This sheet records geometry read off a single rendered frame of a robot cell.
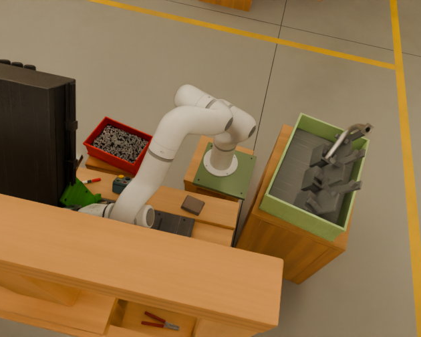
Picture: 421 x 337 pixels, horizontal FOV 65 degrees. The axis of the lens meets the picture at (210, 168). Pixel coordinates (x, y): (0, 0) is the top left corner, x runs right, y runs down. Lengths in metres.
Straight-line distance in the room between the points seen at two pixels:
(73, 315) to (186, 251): 0.48
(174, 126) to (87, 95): 2.47
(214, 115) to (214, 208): 0.69
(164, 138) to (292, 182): 1.02
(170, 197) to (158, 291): 1.23
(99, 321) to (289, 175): 1.32
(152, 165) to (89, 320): 0.46
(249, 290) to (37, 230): 0.30
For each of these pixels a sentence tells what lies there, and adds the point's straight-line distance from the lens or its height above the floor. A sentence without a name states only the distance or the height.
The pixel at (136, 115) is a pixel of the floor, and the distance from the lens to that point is 3.18.
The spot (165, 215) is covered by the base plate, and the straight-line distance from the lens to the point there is 1.63.
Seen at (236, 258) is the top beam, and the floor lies 1.94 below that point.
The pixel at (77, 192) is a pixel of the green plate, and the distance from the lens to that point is 1.39.
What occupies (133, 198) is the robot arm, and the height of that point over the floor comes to 1.44.
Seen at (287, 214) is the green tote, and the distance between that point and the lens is 1.75.
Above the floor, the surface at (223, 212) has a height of 0.90.
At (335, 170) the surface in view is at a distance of 1.83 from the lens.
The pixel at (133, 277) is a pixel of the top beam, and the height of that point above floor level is 1.94.
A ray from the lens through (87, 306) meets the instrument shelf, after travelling 0.89.
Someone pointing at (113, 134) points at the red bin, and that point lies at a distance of 1.93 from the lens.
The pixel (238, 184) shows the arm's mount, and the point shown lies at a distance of 1.77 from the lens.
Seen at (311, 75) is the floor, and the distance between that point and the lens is 3.83.
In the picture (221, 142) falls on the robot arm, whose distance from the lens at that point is 1.59.
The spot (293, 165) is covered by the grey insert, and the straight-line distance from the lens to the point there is 1.93.
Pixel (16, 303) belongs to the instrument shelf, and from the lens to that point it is 0.95.
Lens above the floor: 2.39
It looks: 58 degrees down
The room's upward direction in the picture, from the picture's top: 8 degrees clockwise
